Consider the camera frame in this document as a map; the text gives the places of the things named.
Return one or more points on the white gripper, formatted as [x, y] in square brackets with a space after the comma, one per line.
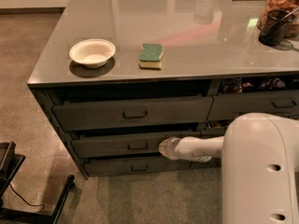
[181, 147]

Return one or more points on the grey drawer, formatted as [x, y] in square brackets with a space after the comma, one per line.
[233, 105]
[143, 165]
[132, 113]
[122, 144]
[216, 128]

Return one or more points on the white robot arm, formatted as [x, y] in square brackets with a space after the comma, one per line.
[259, 158]

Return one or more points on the snack packets in drawer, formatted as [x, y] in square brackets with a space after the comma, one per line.
[250, 84]

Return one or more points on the green yellow sponge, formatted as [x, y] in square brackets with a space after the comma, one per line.
[151, 56]

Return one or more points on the white paper bowl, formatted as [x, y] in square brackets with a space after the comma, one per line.
[92, 53]

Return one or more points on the black mesh cup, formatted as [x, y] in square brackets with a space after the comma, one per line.
[276, 26]

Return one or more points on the black stand base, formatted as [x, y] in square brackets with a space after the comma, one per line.
[21, 186]

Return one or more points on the glass jar of snacks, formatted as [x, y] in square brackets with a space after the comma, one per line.
[286, 5]

